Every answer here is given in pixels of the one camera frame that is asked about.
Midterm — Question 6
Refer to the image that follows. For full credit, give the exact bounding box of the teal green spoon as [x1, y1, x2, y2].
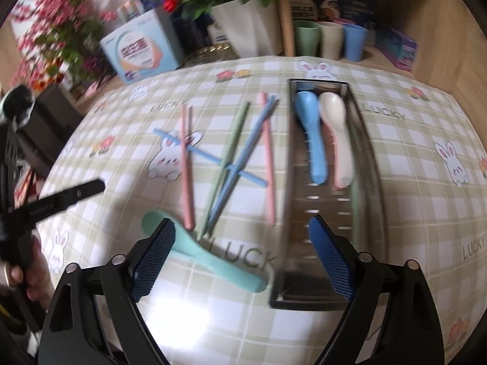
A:
[141, 211, 268, 293]

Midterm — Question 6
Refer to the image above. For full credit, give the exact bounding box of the pink chopstick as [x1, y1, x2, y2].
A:
[181, 105, 196, 231]
[259, 92, 276, 226]

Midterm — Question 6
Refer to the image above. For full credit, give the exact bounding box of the left hand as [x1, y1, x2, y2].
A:
[7, 235, 54, 311]

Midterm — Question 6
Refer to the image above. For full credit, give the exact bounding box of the metal utensil tray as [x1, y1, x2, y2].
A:
[269, 78, 387, 311]

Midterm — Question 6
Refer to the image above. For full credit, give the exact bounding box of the pink spoon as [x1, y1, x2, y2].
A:
[321, 123, 344, 189]

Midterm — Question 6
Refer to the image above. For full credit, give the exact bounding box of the checkered bunny tablecloth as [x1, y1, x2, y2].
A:
[39, 58, 486, 364]

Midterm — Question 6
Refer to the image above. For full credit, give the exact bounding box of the blue chopstick crossing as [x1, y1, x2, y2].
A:
[153, 129, 268, 187]

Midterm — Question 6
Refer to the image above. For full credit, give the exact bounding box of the cream white spoon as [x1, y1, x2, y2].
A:
[319, 92, 355, 189]

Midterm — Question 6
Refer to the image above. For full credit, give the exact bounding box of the blue spoon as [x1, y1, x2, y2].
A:
[294, 91, 328, 185]

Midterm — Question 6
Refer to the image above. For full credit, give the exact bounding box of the blue chopstick long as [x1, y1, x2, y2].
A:
[205, 96, 276, 234]

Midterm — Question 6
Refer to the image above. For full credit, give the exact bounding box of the pink flower plant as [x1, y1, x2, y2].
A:
[10, 0, 115, 92]

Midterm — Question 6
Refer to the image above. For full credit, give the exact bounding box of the light blue probiotics box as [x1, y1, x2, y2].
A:
[100, 8, 184, 85]

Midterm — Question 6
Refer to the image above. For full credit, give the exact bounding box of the gold round tin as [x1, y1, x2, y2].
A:
[179, 42, 239, 68]

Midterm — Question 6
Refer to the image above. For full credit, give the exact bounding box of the purple box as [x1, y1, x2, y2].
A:
[377, 26, 418, 72]

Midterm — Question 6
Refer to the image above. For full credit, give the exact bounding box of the dark blue box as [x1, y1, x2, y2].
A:
[170, 9, 214, 55]

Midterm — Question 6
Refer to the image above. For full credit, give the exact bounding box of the blue cup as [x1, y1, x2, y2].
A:
[343, 24, 367, 62]

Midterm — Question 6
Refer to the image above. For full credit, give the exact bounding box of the beige cup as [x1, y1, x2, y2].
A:
[319, 22, 343, 60]

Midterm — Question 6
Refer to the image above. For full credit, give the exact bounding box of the green cup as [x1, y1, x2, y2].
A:
[294, 20, 320, 56]

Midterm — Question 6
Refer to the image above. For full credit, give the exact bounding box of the wooden shelf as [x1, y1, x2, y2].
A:
[273, 0, 487, 123]

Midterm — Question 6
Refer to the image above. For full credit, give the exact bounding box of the white flower vase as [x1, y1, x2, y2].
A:
[211, 0, 284, 58]

